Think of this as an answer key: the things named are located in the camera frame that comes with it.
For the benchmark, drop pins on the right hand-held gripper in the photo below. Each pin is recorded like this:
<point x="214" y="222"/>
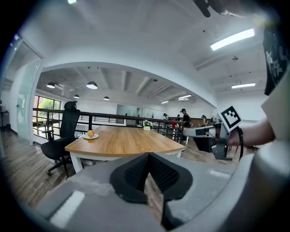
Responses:
<point x="223" y="140"/>

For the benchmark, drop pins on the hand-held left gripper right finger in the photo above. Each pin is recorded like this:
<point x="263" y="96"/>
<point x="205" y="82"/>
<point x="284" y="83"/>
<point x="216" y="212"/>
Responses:
<point x="199" y="188"/>

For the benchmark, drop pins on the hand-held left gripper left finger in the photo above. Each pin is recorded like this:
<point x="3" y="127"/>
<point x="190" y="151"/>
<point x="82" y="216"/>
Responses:
<point x="95" y="204"/>

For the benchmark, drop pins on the white round plate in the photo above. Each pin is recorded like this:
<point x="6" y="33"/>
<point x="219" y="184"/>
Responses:
<point x="95" y="136"/>

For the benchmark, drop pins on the orange fruit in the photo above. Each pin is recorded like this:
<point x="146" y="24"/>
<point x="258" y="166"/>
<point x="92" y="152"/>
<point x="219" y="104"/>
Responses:
<point x="90" y="133"/>

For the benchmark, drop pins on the person's right forearm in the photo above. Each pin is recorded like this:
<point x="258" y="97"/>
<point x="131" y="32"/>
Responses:
<point x="253" y="133"/>

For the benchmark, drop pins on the white ceiling strip light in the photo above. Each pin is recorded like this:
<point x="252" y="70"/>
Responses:
<point x="164" y="102"/>
<point x="232" y="39"/>
<point x="243" y="85"/>
<point x="184" y="97"/>

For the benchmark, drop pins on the small potted flower plant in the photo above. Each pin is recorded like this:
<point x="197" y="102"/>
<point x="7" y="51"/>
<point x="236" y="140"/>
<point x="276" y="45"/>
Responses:
<point x="147" y="124"/>

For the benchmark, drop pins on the black office chair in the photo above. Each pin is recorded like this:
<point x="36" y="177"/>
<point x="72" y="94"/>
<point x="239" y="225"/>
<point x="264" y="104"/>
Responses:
<point x="62" y="138"/>

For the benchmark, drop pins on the person's black star-print t-shirt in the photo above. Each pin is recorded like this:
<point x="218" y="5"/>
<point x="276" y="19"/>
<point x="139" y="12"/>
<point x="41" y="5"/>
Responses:
<point x="275" y="65"/>

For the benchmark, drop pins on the black pendant lamp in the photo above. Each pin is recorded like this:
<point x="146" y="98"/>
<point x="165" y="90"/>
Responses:
<point x="91" y="85"/>
<point x="50" y="85"/>
<point x="106" y="98"/>
<point x="76" y="96"/>

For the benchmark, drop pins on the dark-framed window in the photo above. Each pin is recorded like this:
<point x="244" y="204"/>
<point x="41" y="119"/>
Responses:
<point x="46" y="113"/>

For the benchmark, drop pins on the black side table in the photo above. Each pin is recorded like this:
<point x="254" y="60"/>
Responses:
<point x="4" y="117"/>

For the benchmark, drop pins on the frosted glass door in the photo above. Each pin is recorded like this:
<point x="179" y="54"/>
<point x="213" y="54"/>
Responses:
<point x="28" y="97"/>

